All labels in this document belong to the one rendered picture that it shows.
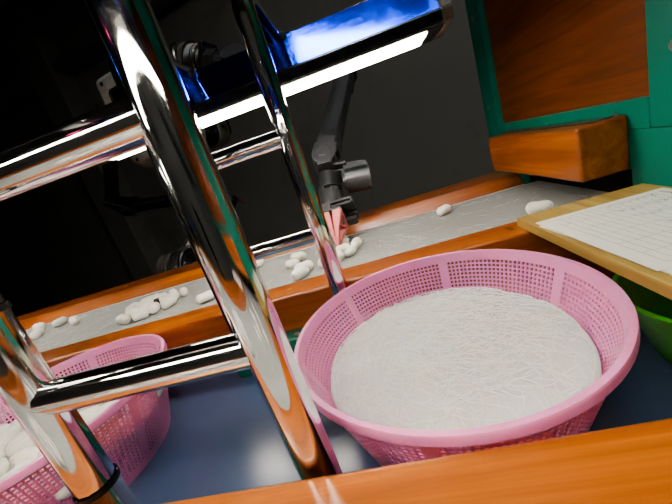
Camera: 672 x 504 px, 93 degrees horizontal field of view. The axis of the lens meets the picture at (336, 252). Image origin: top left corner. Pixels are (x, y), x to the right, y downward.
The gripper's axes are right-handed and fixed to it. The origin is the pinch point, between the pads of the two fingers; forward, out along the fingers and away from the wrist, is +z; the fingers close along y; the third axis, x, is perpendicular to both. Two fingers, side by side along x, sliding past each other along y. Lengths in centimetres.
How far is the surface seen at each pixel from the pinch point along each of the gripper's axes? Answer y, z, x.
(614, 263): 27.1, 27.2, -25.9
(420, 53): 60, -181, 69
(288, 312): -5.7, 19.2, -14.2
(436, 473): 10, 39, -34
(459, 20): 86, -183, 58
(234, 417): -12.4, 31.6, -15.8
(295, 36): 4.9, -14.1, -33.0
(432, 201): 22.2, -11.0, 8.6
